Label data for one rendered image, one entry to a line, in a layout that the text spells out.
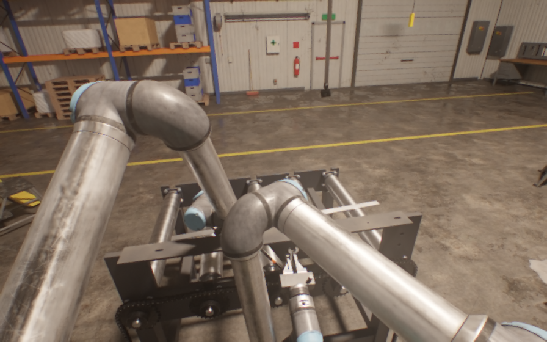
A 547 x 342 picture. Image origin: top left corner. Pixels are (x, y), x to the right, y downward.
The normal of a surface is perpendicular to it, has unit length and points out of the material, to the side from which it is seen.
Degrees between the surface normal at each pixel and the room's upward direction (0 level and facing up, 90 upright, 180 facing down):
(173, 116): 80
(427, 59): 90
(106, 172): 72
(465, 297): 0
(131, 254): 0
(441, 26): 90
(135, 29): 90
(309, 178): 90
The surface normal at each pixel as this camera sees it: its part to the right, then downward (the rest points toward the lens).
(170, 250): -0.04, -0.89
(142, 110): 0.07, 0.30
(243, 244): 0.20, 0.11
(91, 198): 0.80, -0.20
